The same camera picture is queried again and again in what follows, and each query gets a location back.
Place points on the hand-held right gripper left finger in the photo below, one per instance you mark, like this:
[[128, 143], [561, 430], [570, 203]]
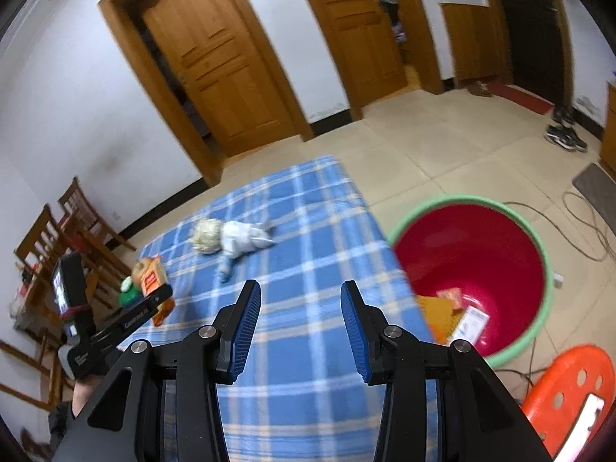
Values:
[[245, 332]]

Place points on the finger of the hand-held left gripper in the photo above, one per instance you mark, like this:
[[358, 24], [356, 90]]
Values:
[[161, 294]]

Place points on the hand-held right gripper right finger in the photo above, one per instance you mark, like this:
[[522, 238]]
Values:
[[356, 332]]

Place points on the orange snack packet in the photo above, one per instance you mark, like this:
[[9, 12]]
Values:
[[154, 276]]

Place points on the cream paper ball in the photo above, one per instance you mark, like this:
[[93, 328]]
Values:
[[207, 236]]

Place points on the white plastic bag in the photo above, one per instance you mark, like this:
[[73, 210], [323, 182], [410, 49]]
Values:
[[240, 240]]

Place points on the orange cardboard box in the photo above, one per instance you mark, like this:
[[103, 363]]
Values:
[[450, 297]]

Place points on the white cardboard box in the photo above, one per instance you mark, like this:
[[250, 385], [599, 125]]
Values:
[[474, 322]]

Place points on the red basin with green rim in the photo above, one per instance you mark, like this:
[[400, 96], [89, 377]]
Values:
[[471, 250]]

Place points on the person's left forearm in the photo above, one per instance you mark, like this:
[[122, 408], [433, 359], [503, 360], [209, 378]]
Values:
[[82, 397]]

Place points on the green clover-shaped container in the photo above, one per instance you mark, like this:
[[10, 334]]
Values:
[[127, 294]]

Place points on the brown wooden chair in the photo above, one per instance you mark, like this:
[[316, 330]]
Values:
[[48, 245], [91, 221]]

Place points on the blue plaid tablecloth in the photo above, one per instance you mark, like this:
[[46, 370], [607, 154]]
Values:
[[298, 260]]

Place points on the orange plastic stool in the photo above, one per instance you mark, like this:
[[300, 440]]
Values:
[[563, 394]]

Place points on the light wooden panel door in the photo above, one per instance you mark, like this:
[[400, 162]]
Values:
[[216, 67], [361, 24]]

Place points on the grey floor mat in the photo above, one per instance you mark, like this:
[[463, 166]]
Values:
[[594, 187]]

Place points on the dark sneaker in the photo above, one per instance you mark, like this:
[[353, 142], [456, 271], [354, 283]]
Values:
[[565, 137], [563, 115]]

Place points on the red door mat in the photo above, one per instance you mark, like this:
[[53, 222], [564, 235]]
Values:
[[522, 96]]

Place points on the wooden cabinet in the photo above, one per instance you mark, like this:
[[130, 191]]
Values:
[[609, 125]]

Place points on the black entrance door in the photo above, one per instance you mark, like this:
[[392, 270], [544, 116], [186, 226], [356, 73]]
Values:
[[529, 24]]

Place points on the low wooden wall panel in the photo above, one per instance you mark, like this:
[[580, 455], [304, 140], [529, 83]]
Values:
[[469, 43]]

